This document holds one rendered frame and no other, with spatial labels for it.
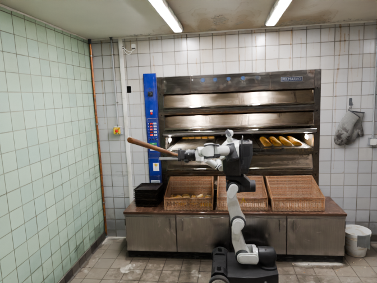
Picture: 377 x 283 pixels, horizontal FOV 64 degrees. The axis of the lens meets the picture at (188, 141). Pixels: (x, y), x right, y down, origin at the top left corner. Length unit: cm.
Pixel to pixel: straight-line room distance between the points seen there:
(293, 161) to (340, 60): 127
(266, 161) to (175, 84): 147
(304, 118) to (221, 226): 160
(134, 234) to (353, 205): 265
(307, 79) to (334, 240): 180
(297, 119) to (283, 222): 121
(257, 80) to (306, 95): 60
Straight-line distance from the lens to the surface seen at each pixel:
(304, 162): 390
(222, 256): 336
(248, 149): 278
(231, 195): 290
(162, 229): 356
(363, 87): 401
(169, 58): 379
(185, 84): 375
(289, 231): 354
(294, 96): 379
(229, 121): 371
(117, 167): 406
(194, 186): 383
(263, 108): 373
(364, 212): 430
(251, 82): 373
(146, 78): 380
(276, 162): 384
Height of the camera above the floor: 185
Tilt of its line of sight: 8 degrees down
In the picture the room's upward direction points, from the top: 2 degrees counter-clockwise
